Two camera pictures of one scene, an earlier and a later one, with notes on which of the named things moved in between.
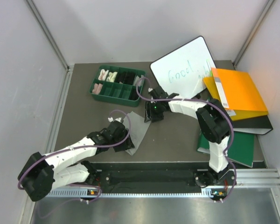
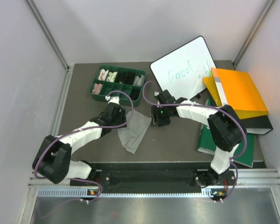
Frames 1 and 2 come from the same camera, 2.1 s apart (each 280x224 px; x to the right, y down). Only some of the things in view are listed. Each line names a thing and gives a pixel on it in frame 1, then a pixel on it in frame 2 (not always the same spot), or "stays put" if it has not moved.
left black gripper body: x=122 y=138 -> x=121 y=118
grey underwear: x=139 y=127 stays put
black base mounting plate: x=127 y=178 stays put
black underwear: x=133 y=94 stays put
